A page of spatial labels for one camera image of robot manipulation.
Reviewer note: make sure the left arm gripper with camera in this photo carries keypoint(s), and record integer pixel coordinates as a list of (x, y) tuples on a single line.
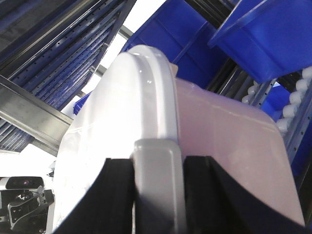
[(106, 208)]

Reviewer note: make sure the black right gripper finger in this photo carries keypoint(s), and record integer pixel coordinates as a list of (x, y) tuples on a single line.
[(217, 204)]

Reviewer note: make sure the white bin lid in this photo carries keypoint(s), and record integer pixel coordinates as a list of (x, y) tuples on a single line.
[(135, 99)]

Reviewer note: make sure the steel shelf beam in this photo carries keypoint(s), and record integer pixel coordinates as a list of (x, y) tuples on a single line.
[(33, 116)]

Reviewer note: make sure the blue perforated shelf rails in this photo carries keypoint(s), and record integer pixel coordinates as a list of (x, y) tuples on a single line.
[(51, 48)]

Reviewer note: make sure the blue bin top right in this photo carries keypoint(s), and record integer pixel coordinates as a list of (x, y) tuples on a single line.
[(267, 38)]

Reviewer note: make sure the large blue bin upper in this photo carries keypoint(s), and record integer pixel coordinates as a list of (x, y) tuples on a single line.
[(182, 34)]

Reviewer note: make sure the white roller track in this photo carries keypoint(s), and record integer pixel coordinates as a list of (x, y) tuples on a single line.
[(281, 98)]

